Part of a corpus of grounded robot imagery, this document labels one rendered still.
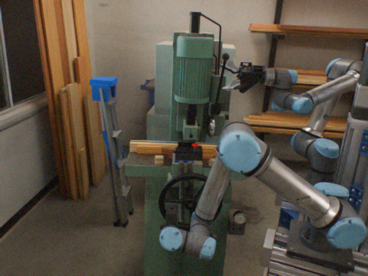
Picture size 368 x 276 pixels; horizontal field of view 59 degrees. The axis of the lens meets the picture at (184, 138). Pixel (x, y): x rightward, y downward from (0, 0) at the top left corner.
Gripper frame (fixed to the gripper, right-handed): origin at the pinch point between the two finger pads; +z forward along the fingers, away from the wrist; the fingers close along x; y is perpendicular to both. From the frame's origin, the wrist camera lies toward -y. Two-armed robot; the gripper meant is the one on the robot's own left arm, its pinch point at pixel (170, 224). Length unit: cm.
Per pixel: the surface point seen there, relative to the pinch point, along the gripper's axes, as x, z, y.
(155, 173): -8.3, 13.9, -23.1
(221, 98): 26, 27, -67
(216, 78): 22, 21, -77
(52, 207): -102, 146, 0
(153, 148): -10.8, 23.6, -37.3
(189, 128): 7.5, 13.6, -46.6
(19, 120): -117, 100, -66
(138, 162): -17.0, 14.7, -28.3
